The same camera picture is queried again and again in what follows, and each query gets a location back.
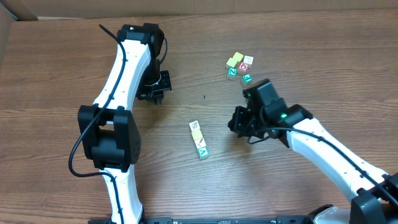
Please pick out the yellow block far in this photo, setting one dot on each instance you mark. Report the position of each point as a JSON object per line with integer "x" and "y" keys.
{"x": 238, "y": 56}

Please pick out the red letter block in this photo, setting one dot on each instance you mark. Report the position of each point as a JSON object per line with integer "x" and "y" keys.
{"x": 243, "y": 68}

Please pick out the yellow block near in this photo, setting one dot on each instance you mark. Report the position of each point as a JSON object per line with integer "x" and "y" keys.
{"x": 231, "y": 63}

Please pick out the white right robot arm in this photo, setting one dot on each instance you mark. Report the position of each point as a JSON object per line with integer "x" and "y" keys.
{"x": 371, "y": 191}

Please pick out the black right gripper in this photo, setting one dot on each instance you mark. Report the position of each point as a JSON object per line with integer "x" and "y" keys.
{"x": 239, "y": 120}

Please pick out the green A letter block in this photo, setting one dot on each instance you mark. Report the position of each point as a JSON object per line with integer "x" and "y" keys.
{"x": 203, "y": 152}

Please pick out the green Z letter block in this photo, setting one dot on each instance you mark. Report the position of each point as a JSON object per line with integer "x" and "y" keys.
{"x": 231, "y": 74}

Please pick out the yellow lone block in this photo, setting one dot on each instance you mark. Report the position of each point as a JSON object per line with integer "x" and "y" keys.
{"x": 196, "y": 134}

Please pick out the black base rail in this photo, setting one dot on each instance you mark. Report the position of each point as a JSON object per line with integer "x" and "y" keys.
{"x": 217, "y": 220}

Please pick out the white leaf picture block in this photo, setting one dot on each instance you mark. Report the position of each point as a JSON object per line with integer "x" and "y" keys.
{"x": 194, "y": 125}

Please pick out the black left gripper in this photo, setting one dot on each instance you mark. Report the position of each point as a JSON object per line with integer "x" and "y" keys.
{"x": 156, "y": 91}

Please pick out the white feather picture block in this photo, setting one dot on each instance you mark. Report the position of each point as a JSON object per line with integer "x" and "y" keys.
{"x": 200, "y": 143}

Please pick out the plain white wooden block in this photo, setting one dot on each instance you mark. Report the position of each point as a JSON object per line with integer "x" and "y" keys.
{"x": 248, "y": 60}

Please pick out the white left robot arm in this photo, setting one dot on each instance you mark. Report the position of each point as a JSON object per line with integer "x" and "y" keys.
{"x": 108, "y": 132}

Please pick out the green E letter block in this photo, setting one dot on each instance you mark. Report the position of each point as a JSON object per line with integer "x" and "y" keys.
{"x": 246, "y": 80}

